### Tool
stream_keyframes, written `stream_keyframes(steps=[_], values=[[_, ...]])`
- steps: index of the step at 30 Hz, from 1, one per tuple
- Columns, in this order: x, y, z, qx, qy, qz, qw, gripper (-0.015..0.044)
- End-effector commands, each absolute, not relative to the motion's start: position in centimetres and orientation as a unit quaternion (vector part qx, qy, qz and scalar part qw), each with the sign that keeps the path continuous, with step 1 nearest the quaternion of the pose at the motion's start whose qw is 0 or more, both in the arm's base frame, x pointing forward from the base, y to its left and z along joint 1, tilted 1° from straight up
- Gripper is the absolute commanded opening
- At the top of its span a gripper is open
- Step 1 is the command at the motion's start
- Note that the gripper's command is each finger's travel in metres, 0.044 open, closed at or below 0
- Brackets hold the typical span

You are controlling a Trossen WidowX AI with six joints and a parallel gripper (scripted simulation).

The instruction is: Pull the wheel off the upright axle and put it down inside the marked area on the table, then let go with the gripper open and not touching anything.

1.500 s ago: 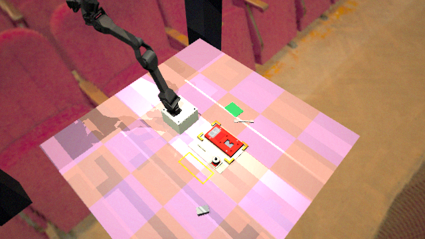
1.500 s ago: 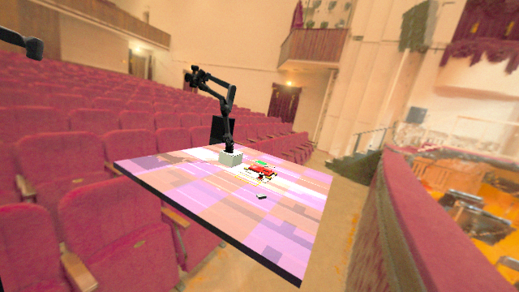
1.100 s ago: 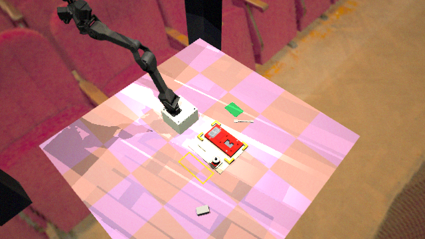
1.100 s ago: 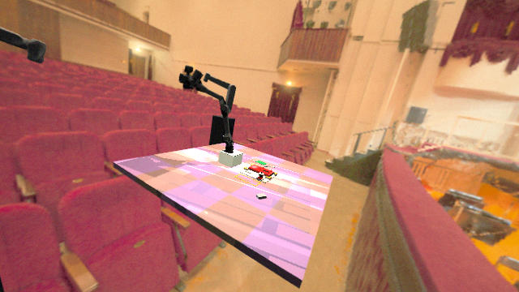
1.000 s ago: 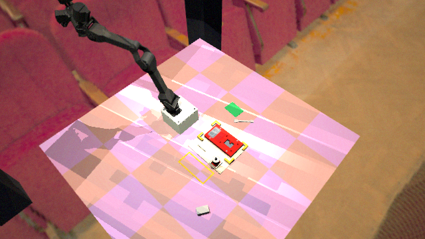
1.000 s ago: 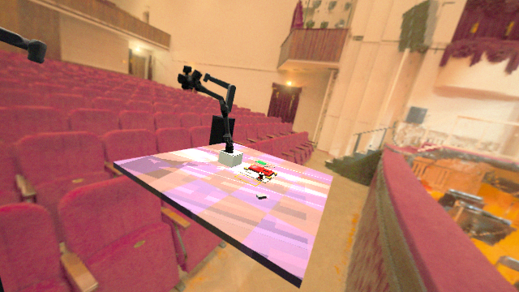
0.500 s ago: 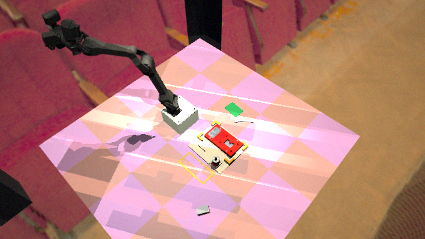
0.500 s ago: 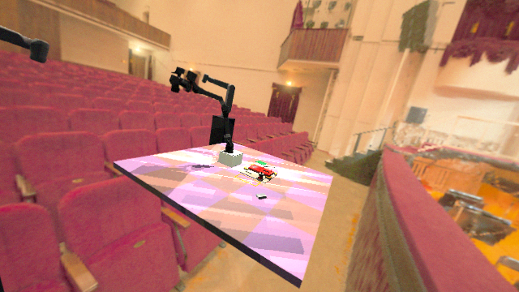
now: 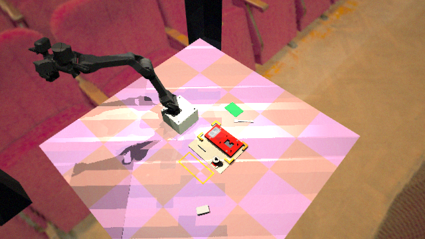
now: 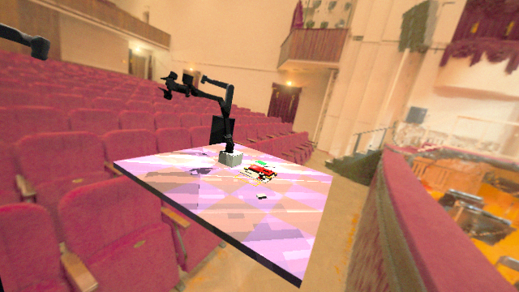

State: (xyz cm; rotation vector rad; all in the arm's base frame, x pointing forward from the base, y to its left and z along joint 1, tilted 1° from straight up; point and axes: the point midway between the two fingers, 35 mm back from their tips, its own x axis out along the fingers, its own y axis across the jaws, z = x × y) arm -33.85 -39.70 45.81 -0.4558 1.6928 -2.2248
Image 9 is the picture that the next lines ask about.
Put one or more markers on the green flat rectangle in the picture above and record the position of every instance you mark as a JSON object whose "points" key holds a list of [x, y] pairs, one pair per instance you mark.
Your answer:
{"points": [[234, 109]]}

